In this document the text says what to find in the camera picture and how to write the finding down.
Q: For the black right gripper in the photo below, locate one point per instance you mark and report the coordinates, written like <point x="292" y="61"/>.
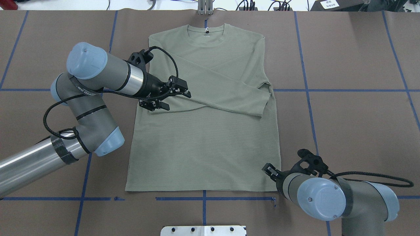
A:
<point x="280" y="182"/>

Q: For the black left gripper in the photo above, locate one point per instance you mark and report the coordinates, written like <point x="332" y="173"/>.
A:
<point x="153" y="87"/>

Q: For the olive green long-sleeve shirt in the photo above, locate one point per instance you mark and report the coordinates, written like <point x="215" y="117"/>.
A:
<point x="221" y="137"/>

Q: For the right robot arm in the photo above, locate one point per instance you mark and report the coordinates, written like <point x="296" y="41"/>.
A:
<point x="363" y="207"/>

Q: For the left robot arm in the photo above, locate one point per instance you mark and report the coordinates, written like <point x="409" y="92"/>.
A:
<point x="91" y="71"/>

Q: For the black box with label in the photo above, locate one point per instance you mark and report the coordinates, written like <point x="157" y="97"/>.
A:
<point x="338" y="5"/>

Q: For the red bottle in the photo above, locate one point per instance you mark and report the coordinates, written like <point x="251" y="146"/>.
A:
<point x="8" y="5"/>

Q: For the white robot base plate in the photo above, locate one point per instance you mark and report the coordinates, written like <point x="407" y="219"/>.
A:
<point x="234" y="230"/>

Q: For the aluminium frame post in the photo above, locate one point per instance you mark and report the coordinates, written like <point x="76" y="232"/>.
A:
<point x="205" y="7"/>

